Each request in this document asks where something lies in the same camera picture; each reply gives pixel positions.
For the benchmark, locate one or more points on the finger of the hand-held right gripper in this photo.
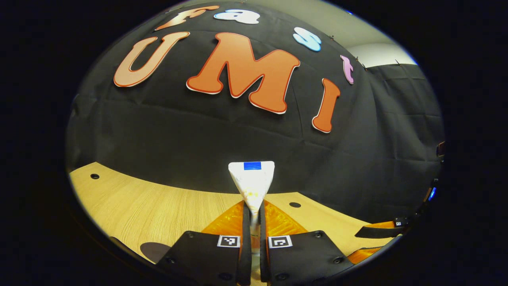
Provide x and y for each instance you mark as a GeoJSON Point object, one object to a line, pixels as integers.
{"type": "Point", "coordinates": [363, 255]}
{"type": "Point", "coordinates": [377, 232]}

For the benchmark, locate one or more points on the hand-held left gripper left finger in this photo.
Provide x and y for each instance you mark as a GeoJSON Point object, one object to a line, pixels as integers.
{"type": "Point", "coordinates": [245, 254]}

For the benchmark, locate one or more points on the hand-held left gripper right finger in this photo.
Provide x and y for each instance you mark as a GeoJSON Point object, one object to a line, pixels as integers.
{"type": "Point", "coordinates": [264, 254]}

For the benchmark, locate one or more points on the white toothpaste tube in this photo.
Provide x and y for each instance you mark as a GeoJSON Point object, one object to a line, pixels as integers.
{"type": "Point", "coordinates": [252, 182]}

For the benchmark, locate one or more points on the wooden desktop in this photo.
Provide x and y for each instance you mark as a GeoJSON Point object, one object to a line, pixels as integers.
{"type": "Point", "coordinates": [158, 210]}

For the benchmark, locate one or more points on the black backdrop cloth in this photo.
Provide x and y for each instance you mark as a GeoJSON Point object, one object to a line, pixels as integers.
{"type": "Point", "coordinates": [198, 143]}

